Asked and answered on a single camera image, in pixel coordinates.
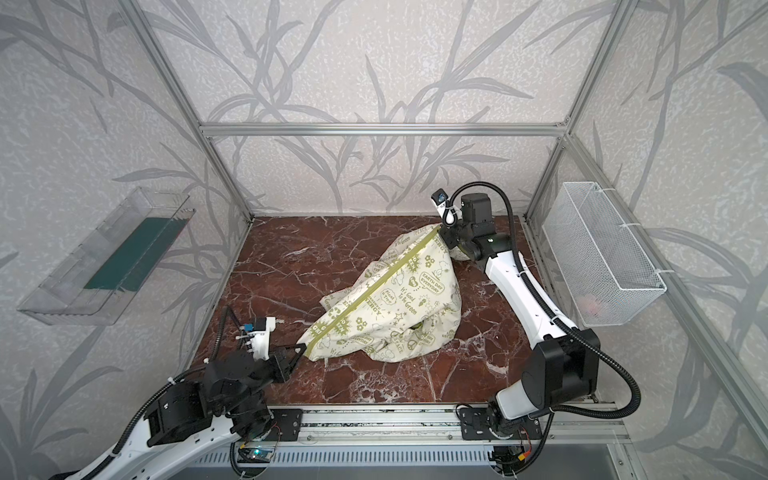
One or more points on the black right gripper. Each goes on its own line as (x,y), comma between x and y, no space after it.
(450,236)

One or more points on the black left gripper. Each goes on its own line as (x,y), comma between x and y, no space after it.
(279,363)

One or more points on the white green printed jacket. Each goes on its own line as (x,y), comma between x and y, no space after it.
(404,305)

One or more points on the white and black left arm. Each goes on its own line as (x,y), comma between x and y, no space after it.
(222,402)

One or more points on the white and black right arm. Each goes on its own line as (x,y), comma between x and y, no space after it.
(560,368)

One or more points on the green circuit board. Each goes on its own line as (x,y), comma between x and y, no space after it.
(255,454)

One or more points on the pink object in basket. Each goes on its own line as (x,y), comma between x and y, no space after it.
(590,306)

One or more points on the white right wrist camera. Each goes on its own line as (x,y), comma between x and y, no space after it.
(445,208)

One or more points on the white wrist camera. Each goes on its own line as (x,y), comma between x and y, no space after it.
(445,208)
(255,336)

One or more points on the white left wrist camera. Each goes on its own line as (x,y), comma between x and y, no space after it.
(255,336)

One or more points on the white wire mesh basket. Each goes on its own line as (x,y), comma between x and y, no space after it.
(597,253)

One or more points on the clear plastic wall tray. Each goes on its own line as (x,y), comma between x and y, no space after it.
(96,282)

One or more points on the right wired connector board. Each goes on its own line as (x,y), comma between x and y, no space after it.
(510,460)

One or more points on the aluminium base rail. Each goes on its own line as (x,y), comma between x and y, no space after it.
(368,435)

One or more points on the aluminium enclosure frame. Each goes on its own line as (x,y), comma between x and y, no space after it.
(747,399)

